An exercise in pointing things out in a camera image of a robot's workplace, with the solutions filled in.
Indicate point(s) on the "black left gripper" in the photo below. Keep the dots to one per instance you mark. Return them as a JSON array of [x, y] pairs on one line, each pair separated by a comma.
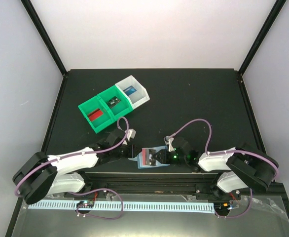
[[133, 153]]

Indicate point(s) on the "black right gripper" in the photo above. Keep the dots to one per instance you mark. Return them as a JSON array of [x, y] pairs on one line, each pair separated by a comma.
[[164, 157]]

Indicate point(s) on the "blue card holder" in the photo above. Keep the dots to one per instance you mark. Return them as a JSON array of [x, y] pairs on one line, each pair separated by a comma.
[[138, 159]]

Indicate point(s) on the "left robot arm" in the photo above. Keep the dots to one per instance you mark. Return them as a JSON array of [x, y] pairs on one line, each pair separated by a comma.
[[44, 175]]

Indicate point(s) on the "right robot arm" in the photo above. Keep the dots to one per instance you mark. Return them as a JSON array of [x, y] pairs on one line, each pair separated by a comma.
[[237, 168]]

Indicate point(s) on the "black card in bin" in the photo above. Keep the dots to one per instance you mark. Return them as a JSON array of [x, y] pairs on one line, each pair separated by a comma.
[[113, 101]]

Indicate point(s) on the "red card in bin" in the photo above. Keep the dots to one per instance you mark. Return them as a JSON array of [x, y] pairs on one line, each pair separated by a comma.
[[95, 114]]

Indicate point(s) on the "blue card in bin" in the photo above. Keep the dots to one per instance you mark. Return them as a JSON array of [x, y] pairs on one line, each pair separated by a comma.
[[129, 90]]

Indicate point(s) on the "green middle plastic bin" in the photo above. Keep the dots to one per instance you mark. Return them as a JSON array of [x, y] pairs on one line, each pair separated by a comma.
[[119, 110]]

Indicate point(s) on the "green end plastic bin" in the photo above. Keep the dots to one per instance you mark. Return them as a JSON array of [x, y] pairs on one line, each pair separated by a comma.
[[102, 122]]

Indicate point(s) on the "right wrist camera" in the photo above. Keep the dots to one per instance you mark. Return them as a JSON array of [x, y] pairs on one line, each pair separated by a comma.
[[168, 141]]

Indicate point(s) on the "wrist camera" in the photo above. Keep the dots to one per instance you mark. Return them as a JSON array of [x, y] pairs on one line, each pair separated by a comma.
[[168, 141], [130, 135]]

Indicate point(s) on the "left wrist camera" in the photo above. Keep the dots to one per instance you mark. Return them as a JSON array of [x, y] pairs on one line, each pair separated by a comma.
[[130, 135]]

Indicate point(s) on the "white slotted cable duct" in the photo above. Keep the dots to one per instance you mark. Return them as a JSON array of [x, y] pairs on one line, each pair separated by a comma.
[[190, 207]]

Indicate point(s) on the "black frame post left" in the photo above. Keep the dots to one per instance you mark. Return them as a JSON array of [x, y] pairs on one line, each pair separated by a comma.
[[27, 4]]

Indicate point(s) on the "black frame post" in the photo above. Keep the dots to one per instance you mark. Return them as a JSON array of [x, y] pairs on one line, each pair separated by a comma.
[[27, 4], [268, 23]]

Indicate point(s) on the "black frame post right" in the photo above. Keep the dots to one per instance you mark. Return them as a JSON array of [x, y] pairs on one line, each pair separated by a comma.
[[268, 23]]

